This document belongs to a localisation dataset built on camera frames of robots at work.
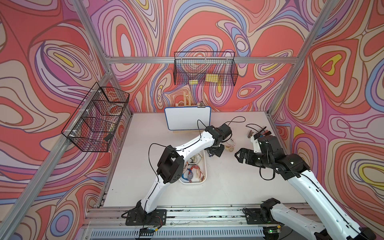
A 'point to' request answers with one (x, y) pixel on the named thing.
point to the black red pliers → (263, 131)
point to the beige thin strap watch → (231, 149)
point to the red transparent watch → (200, 173)
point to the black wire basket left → (92, 127)
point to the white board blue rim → (188, 118)
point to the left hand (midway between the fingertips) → (216, 151)
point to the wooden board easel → (187, 102)
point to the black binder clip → (201, 105)
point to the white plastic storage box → (194, 169)
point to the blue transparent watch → (190, 175)
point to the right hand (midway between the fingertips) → (243, 160)
